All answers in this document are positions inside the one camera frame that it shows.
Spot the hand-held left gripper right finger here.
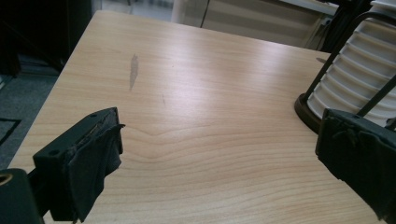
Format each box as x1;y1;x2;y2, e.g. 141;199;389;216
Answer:
315;107;396;224

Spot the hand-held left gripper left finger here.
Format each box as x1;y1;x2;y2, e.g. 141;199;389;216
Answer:
32;106;126;223

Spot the black wire cup holder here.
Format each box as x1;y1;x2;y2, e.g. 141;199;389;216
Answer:
293;10;396;134

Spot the stack of white paper cups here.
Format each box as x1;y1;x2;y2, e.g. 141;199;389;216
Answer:
306;0;396;127

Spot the black cabinet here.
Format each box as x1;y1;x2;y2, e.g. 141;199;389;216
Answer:
0;0;92;77

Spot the black hanging cable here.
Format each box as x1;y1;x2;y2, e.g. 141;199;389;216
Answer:
200;0;212;29

